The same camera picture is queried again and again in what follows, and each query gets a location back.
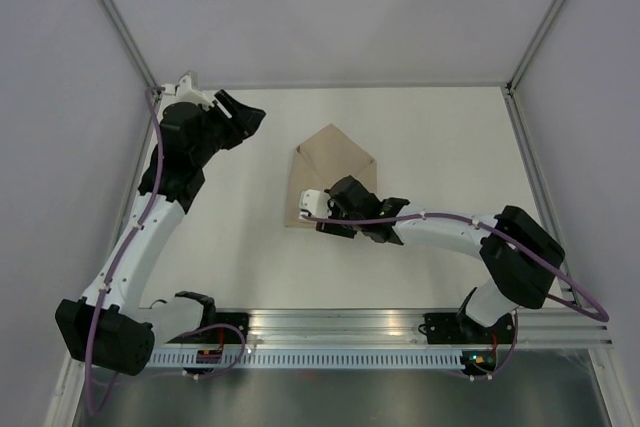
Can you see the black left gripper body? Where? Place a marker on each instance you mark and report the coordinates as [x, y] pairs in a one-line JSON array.
[[218, 135]]

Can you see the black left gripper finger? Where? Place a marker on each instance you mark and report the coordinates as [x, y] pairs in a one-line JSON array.
[[226, 102], [245, 119]]

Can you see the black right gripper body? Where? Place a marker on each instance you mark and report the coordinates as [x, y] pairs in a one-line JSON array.
[[344, 230]]

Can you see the beige cloth napkin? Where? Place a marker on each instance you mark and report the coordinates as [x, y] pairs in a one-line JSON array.
[[319, 162]]

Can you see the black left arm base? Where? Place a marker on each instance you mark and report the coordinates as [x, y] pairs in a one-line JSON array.
[[224, 330]]

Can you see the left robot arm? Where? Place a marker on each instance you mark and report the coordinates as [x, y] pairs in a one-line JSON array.
[[107, 326]]

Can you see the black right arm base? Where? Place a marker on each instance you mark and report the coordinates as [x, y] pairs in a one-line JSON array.
[[446, 328]]

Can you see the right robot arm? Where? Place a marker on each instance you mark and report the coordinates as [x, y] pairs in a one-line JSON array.
[[519, 255]]

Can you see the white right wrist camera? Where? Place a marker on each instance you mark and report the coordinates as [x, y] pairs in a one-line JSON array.
[[314, 203]]

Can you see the aluminium front rail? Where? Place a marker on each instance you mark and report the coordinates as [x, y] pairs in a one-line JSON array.
[[548, 328]]

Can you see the right aluminium frame post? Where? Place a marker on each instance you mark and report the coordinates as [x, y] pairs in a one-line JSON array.
[[542, 31]]

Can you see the aluminium frame post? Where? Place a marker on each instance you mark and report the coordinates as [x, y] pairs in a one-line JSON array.
[[127, 41], [542, 31]]

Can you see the left aluminium frame post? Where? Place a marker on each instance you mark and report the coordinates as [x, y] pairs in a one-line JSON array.
[[127, 41]]

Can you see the white slotted cable duct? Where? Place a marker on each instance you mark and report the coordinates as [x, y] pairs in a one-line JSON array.
[[320, 359]]

